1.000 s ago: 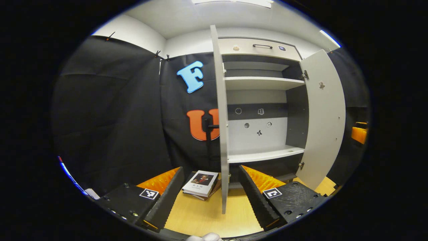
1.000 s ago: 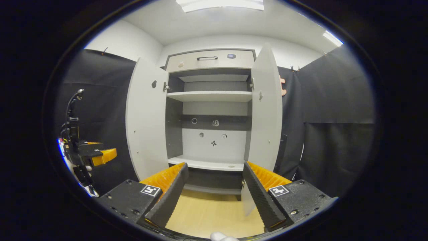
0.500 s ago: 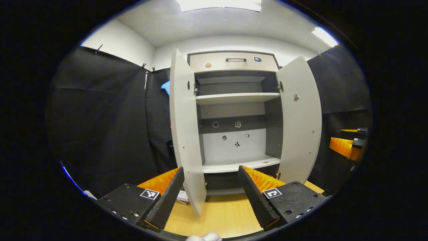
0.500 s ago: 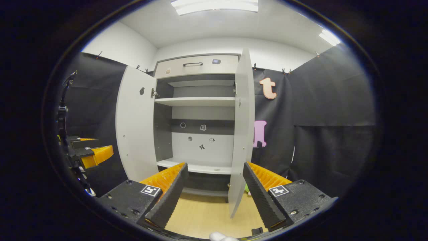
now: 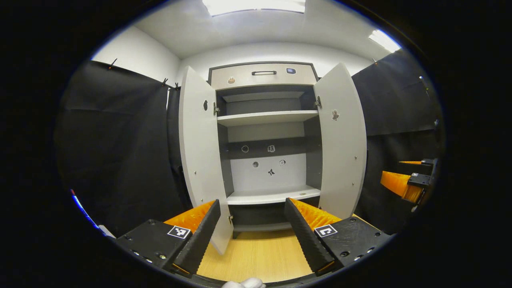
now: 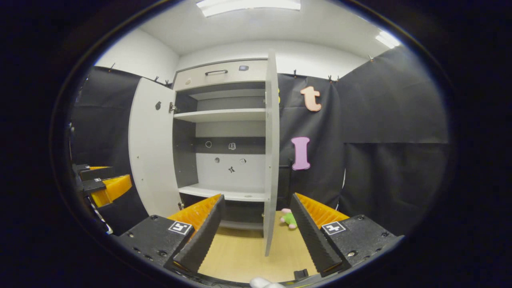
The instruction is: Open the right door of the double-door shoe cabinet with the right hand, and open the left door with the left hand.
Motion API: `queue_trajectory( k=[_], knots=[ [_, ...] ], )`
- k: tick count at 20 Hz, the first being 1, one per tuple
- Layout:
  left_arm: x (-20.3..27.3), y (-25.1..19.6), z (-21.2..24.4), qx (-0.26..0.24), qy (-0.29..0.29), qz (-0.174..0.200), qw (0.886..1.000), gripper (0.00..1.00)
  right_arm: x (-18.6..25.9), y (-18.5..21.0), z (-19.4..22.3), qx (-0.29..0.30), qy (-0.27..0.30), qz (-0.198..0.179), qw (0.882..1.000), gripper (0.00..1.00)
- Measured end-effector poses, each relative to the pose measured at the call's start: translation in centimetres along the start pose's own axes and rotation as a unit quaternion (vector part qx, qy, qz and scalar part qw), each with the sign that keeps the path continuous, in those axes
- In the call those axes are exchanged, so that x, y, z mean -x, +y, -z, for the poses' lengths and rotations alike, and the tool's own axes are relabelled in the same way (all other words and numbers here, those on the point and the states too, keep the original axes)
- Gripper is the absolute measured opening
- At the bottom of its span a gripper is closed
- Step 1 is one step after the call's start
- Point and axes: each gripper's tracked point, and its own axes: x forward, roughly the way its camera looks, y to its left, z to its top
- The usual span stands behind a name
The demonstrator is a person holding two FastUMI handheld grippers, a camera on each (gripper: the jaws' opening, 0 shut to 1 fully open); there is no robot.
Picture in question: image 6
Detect shoe cabinet door box stickers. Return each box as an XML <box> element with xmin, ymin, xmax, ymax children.
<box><xmin>263</xmin><ymin>49</ymin><xmax>289</xmax><ymax>256</ymax></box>

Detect shoe cabinet door checkered sticker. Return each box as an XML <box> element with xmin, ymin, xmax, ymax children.
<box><xmin>128</xmin><ymin>77</ymin><xmax>183</xmax><ymax>219</ymax></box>

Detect black backdrop cloth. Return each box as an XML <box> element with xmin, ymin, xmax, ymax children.
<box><xmin>70</xmin><ymin>44</ymin><xmax>450</xmax><ymax>237</ymax></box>

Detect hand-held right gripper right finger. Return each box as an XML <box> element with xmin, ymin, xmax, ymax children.
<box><xmin>290</xmin><ymin>193</ymin><xmax>400</xmax><ymax>277</ymax></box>

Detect large ceiling light panel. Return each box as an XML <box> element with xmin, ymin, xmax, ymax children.
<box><xmin>196</xmin><ymin>0</ymin><xmax>301</xmax><ymax>18</ymax></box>

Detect small ceiling light panel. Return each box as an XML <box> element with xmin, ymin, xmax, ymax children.
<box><xmin>375</xmin><ymin>31</ymin><xmax>401</xmax><ymax>49</ymax></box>

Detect beige double-door shoe cabinet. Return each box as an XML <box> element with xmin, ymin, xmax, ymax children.
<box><xmin>172</xmin><ymin>59</ymin><xmax>268</xmax><ymax>231</ymax></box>

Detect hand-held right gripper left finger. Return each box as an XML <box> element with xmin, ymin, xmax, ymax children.
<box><xmin>116</xmin><ymin>194</ymin><xmax>226</xmax><ymax>274</ymax></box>

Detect pink green plush toy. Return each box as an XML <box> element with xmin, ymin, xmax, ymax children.
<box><xmin>280</xmin><ymin>208</ymin><xmax>299</xmax><ymax>230</ymax></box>

